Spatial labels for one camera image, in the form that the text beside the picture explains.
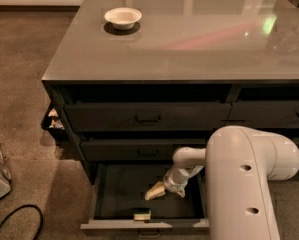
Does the top right drawer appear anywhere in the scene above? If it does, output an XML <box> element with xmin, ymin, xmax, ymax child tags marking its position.
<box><xmin>226</xmin><ymin>101</ymin><xmax>299</xmax><ymax>129</ymax></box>

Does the black bin with trash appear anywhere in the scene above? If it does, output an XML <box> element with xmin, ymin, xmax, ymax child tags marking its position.
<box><xmin>41</xmin><ymin>104</ymin><xmax>68</xmax><ymax>142</ymax></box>

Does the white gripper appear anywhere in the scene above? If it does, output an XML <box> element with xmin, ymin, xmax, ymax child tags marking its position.
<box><xmin>145</xmin><ymin>165</ymin><xmax>203</xmax><ymax>200</ymax></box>

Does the dark grey drawer cabinet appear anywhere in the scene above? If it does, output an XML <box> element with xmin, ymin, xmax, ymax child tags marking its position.
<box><xmin>43</xmin><ymin>0</ymin><xmax>299</xmax><ymax>176</ymax></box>

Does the black cable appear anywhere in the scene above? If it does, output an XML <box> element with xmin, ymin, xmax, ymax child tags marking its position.
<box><xmin>0</xmin><ymin>204</ymin><xmax>44</xmax><ymax>240</ymax></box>

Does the white bowl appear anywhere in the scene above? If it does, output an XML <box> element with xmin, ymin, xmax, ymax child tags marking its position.
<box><xmin>104</xmin><ymin>7</ymin><xmax>142</xmax><ymax>30</ymax></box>

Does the yellow green sponge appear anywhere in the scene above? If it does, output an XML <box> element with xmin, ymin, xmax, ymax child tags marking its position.
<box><xmin>133</xmin><ymin>208</ymin><xmax>151</xmax><ymax>221</ymax></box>

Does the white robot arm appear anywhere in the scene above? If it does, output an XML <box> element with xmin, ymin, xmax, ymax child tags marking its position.
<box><xmin>145</xmin><ymin>126</ymin><xmax>299</xmax><ymax>240</ymax></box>

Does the open bottom left drawer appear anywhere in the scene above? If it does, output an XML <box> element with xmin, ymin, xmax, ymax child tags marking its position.
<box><xmin>81</xmin><ymin>161</ymin><xmax>209</xmax><ymax>240</ymax></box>

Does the top left drawer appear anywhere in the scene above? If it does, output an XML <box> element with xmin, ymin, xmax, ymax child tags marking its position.
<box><xmin>64</xmin><ymin>102</ymin><xmax>231</xmax><ymax>132</ymax></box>

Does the middle left drawer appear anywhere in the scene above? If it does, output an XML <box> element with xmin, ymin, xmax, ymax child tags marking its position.
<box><xmin>81</xmin><ymin>139</ymin><xmax>206</xmax><ymax>161</ymax></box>

